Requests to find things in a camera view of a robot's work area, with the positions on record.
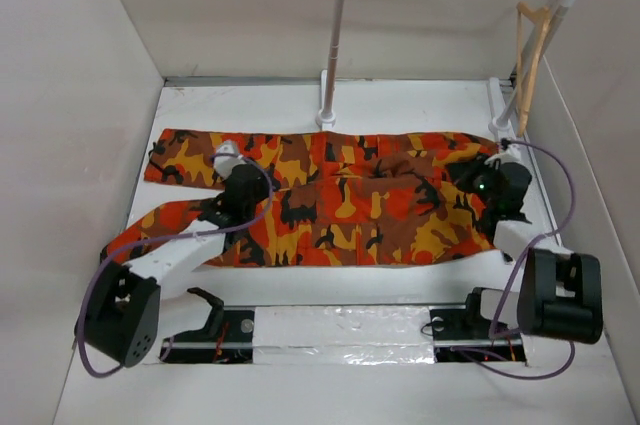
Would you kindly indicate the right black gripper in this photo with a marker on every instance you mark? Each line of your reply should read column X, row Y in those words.
column 461, row 172

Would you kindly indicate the orange camouflage trousers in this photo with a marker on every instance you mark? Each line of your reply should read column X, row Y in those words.
column 361, row 200

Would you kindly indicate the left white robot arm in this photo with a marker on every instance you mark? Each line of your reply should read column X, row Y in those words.
column 120, row 311

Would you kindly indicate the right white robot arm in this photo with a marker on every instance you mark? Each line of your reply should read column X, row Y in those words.
column 560, row 295

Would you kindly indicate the wooden clothes hanger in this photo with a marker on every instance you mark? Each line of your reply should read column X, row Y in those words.
column 528, row 60

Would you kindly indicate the white and silver clothes rack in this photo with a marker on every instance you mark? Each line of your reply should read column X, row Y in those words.
column 335, row 45

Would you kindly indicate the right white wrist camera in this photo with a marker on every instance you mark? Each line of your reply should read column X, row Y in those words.
column 508, row 152

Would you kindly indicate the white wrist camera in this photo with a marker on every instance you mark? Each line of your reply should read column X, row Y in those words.
column 508, row 152
column 225, row 159

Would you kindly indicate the black base rail with foil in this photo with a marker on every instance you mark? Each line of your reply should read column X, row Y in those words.
column 408, row 334

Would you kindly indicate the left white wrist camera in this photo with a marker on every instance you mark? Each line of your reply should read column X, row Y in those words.
column 225, row 159

